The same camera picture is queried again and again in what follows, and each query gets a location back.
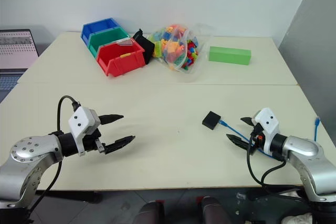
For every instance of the green plastic storage bin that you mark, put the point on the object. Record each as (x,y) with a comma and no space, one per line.
(107,37)

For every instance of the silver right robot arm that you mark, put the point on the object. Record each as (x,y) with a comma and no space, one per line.
(304,150)

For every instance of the red plastic storage bin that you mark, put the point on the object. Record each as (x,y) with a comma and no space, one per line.
(123,62)

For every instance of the clear bag of toy bricks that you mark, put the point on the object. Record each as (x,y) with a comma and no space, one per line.
(178,47)

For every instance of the black plastic storage bin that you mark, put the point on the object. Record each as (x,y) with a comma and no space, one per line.
(145,47)

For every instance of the black table frame bar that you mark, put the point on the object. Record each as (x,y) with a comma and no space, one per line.
(68,197)

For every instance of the white shoe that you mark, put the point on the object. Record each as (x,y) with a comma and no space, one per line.
(296,220)

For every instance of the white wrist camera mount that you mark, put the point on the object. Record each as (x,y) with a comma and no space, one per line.
(81,120)
(267,121)

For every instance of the green rectangular block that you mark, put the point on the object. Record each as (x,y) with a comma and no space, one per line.
(229,55)

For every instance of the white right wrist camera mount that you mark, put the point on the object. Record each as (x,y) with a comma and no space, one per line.
(267,121)

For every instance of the small black square box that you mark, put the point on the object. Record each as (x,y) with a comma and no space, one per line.
(211,120)

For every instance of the small yellow brick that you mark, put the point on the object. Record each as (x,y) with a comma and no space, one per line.
(125,55)

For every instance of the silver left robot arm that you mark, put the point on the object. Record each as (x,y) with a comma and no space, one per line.
(29,153)

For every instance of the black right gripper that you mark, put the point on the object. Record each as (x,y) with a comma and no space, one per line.
(256,144)

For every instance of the open laptop computer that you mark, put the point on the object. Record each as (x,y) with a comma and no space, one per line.
(15,51)

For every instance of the blue plastic storage bin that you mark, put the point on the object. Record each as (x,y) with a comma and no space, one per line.
(98,27)

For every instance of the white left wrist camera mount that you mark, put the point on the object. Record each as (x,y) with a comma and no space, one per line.
(81,120)

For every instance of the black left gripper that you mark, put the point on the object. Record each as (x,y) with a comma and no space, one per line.
(92,141)

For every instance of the dark rounded shape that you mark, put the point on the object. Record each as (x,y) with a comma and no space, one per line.
(151,213)
(215,211)

